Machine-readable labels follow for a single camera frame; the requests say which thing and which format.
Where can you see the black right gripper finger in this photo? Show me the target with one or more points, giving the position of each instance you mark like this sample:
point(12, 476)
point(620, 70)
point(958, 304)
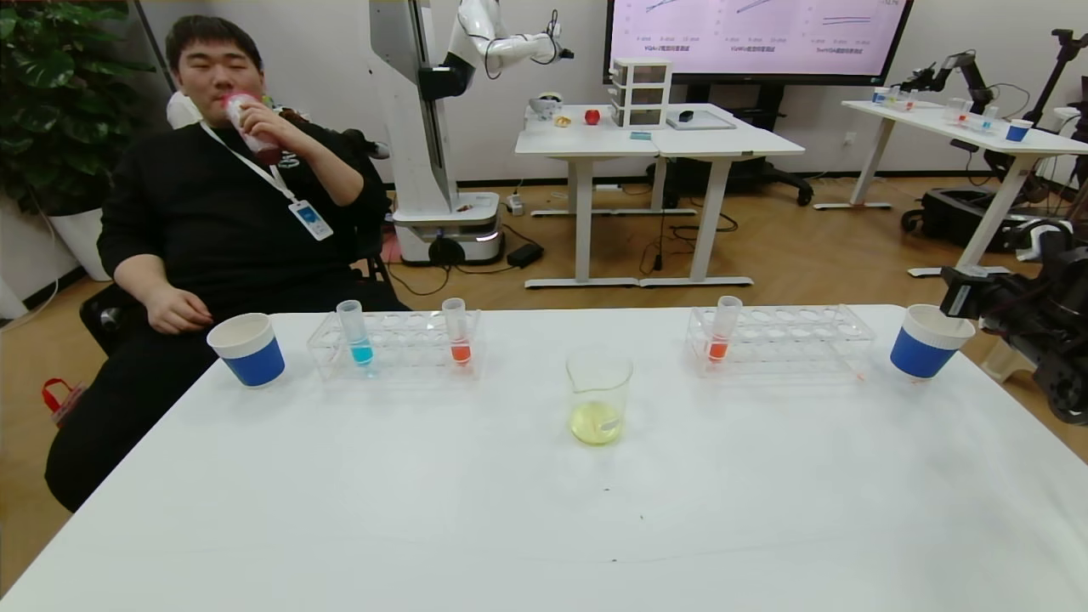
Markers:
point(986, 277)
point(977, 304)

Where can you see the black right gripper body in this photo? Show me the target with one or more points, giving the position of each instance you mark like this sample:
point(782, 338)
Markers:
point(961, 298)

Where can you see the blue pigment test tube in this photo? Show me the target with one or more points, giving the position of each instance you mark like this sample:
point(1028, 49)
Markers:
point(357, 336)

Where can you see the black background robot arm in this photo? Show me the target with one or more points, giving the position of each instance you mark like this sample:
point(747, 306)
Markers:
point(960, 64)

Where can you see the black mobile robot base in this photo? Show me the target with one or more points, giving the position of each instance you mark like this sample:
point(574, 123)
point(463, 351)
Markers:
point(952, 223)

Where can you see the clear acrylic test tube rack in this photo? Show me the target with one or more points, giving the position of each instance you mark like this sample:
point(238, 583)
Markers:
point(790, 340)
point(399, 348)

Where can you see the red pigment test tube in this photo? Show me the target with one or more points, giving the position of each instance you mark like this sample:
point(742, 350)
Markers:
point(721, 336)
point(459, 340)

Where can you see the clear glass beaker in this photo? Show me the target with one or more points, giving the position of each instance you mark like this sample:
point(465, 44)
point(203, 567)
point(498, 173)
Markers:
point(599, 408)

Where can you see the seated man's left hand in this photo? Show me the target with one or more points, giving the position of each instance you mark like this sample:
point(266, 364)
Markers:
point(270, 123)

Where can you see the seated man's right hand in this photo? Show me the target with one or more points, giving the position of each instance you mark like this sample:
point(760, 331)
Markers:
point(178, 313)

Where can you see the blue white paper cup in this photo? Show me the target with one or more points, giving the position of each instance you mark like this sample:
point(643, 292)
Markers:
point(922, 353)
point(251, 357)

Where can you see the small blue background cup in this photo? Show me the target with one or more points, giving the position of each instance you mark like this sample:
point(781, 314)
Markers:
point(1017, 132)

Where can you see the long white work desk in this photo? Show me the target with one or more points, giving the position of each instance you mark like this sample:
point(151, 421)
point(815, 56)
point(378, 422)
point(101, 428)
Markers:
point(926, 117)

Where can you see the black display stand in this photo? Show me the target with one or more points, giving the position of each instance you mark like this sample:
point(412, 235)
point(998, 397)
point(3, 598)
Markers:
point(765, 174)

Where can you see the white standing desk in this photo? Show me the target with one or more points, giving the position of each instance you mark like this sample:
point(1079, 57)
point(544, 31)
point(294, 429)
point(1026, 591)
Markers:
point(586, 140)
point(731, 143)

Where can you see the grey flat tray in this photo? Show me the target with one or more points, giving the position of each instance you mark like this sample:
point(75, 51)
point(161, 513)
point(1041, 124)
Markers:
point(710, 123)

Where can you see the white drawer organizer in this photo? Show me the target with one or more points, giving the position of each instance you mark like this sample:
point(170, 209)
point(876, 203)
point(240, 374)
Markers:
point(642, 93)

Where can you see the red apple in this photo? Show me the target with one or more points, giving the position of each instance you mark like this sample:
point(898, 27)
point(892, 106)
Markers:
point(592, 116)

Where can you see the black power adapter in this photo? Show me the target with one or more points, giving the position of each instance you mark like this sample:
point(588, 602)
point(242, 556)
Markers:
point(525, 255)

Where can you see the white power strip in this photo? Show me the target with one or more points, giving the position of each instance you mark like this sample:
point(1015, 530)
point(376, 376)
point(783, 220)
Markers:
point(515, 204)

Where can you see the white bowl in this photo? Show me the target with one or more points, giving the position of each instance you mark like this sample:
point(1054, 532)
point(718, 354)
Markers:
point(546, 105)

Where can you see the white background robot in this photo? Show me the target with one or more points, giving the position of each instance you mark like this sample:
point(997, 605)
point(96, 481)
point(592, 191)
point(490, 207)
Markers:
point(416, 127)

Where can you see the plastic drink cup red lid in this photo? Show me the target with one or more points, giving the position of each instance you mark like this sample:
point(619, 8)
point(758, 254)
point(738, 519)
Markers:
point(238, 106)

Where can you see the man in black sweater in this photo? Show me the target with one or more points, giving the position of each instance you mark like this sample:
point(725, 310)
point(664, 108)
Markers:
point(212, 229)

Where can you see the white plant pot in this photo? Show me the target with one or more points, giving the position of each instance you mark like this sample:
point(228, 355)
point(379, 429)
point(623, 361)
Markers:
point(81, 242)

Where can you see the green potted plant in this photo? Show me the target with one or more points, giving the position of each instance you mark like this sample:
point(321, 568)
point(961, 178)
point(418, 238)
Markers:
point(51, 102)

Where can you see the large wall display screen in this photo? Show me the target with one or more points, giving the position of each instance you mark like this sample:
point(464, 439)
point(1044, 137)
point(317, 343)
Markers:
point(756, 42)

